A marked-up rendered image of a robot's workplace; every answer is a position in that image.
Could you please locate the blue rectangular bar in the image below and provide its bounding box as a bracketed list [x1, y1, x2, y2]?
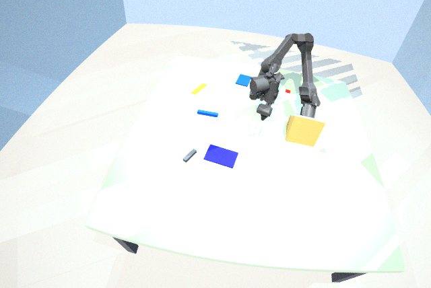
[197, 110, 218, 117]

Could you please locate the blue flat plate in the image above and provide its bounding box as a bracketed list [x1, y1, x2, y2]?
[203, 144, 239, 168]

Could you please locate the yellow flat bar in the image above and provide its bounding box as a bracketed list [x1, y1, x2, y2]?
[191, 83, 206, 95]

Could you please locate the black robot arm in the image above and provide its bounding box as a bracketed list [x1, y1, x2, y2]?
[249, 33, 321, 119]

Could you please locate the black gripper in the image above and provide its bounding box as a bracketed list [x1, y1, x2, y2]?
[256, 90, 279, 120]

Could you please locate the blue square plate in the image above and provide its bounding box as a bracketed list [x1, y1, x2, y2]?
[235, 74, 251, 87]

